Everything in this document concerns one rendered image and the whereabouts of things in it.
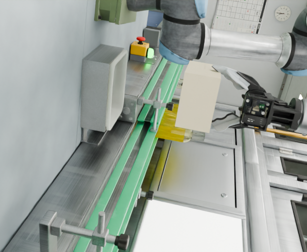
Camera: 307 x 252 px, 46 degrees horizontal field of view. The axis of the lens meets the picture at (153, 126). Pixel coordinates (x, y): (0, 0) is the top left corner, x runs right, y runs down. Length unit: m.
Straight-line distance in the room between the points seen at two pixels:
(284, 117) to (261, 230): 0.55
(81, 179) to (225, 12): 6.38
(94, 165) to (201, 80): 0.45
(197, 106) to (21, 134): 0.37
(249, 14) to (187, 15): 6.12
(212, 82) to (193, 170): 0.72
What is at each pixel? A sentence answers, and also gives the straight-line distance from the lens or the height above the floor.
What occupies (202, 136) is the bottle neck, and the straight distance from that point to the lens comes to 1.38.
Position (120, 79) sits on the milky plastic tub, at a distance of 1.20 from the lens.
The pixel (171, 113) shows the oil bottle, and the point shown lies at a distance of 1.47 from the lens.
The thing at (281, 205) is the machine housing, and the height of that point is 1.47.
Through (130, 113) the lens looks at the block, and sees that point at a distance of 1.27.
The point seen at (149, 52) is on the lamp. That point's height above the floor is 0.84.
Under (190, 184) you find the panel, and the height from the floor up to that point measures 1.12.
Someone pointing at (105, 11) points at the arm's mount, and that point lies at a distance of 1.09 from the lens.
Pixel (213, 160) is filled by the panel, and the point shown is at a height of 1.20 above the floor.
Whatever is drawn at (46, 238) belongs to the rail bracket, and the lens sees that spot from 0.75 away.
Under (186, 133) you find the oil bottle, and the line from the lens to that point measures 1.36.
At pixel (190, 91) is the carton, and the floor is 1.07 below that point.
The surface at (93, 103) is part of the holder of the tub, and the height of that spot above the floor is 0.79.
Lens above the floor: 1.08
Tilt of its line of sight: 6 degrees down
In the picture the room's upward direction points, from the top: 101 degrees clockwise
